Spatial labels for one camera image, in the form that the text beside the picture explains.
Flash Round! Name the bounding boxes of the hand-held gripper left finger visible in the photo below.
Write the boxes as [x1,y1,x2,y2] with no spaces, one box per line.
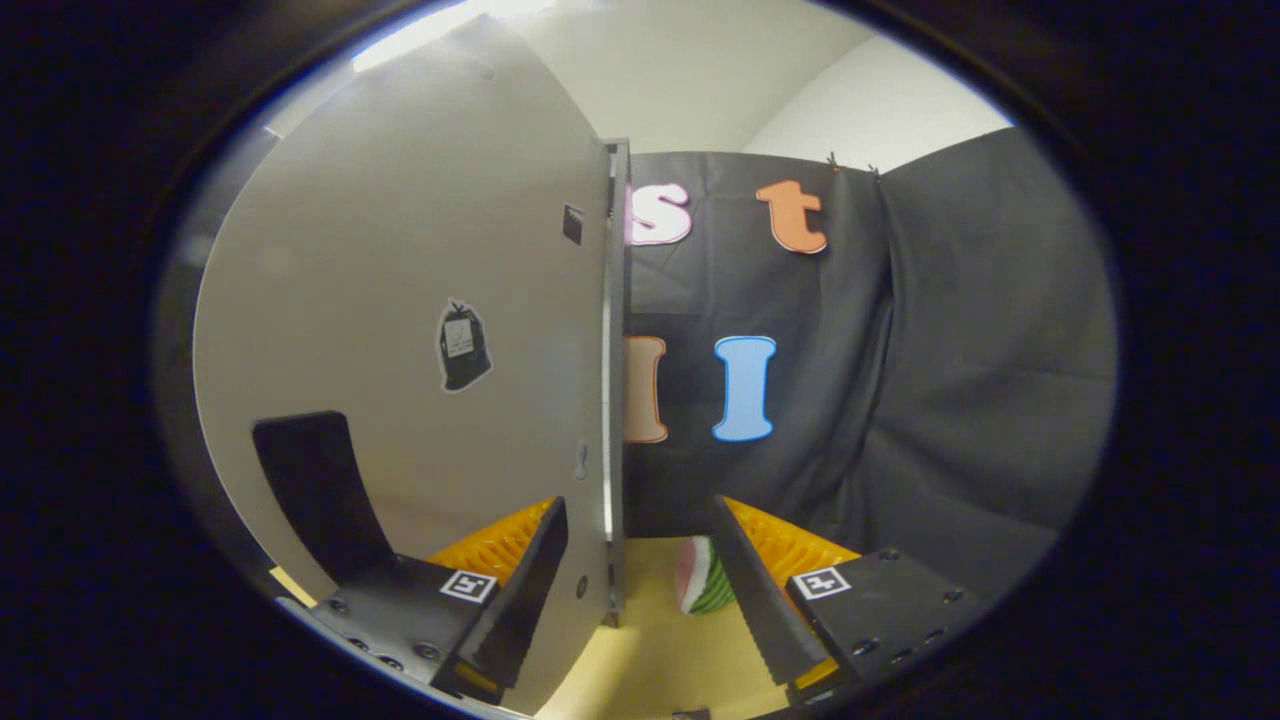
[290,496,571,704]

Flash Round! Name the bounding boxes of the cream shoe cabinet door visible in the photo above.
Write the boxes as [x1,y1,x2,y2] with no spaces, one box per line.
[190,12,633,717]

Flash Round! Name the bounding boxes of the black door handle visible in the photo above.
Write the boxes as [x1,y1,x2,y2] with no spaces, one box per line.
[252,410,397,593]

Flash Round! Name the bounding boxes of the black backdrop cloth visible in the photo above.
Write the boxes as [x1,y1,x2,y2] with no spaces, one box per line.
[625,125,1119,563]

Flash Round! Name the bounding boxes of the watermelon slice toy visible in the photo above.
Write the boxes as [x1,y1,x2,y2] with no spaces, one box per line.
[675,535,739,617]

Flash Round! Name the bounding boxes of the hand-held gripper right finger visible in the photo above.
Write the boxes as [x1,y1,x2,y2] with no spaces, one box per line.
[712,493,991,691]

